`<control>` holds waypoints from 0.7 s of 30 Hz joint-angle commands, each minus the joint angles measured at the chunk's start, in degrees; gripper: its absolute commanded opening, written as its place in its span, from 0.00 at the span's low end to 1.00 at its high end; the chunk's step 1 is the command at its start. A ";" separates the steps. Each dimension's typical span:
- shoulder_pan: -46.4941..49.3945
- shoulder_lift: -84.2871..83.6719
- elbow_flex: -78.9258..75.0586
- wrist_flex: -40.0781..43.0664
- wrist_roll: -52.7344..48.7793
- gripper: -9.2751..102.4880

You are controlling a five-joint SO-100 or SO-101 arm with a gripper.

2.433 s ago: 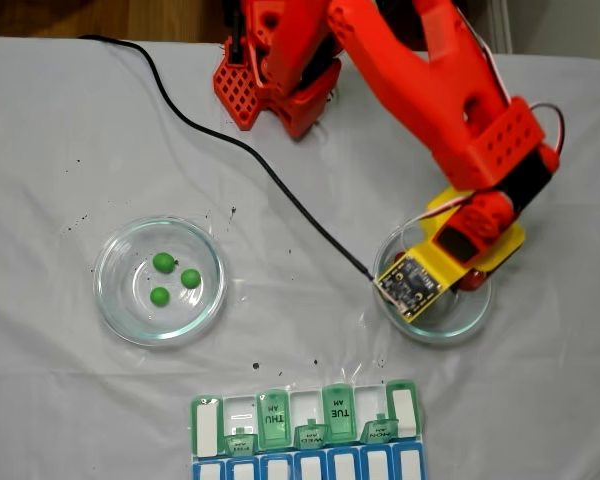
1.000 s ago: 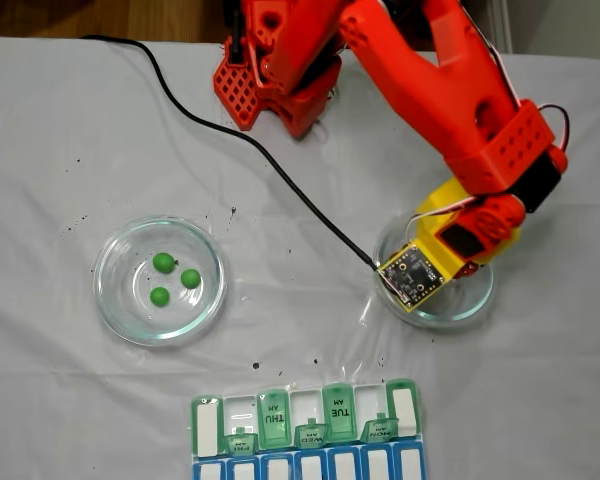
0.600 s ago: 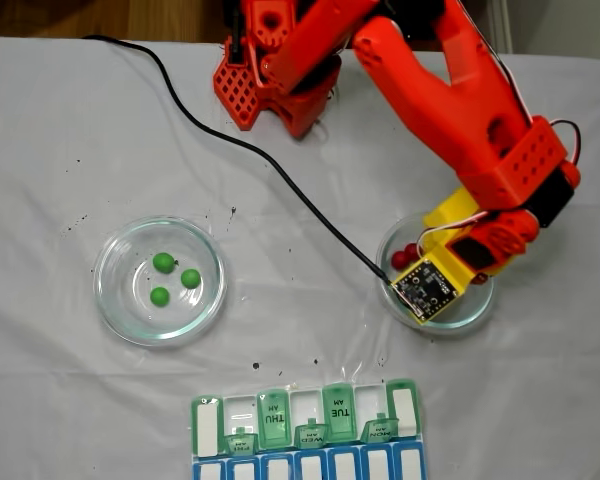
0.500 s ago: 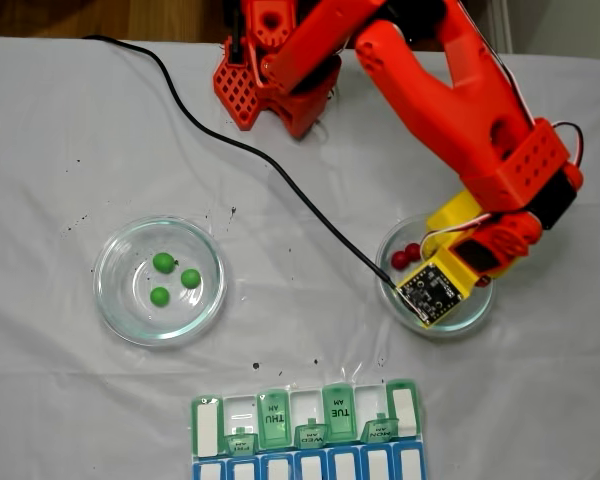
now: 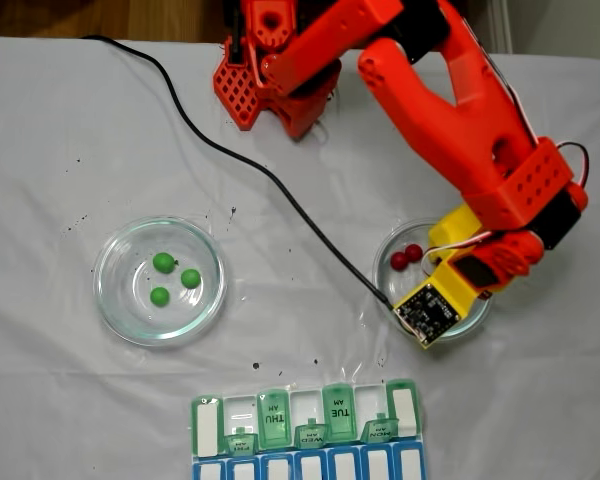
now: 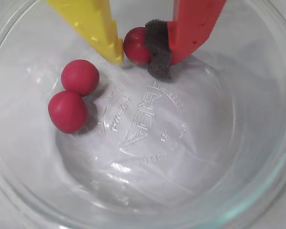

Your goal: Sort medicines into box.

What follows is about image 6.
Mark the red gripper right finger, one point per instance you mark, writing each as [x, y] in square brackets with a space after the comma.
[193, 28]

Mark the red ball pill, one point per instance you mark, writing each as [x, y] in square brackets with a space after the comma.
[80, 77]
[134, 47]
[68, 112]

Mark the glass bowl with teal rim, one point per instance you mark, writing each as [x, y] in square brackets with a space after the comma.
[157, 179]

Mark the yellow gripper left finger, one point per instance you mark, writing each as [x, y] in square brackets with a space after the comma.
[95, 26]

